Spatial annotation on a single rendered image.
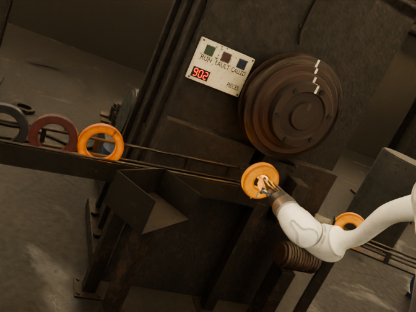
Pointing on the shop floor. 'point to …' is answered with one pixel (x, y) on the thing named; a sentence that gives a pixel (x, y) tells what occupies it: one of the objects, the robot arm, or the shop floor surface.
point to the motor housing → (282, 275)
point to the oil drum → (384, 191)
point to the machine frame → (228, 33)
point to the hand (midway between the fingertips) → (262, 177)
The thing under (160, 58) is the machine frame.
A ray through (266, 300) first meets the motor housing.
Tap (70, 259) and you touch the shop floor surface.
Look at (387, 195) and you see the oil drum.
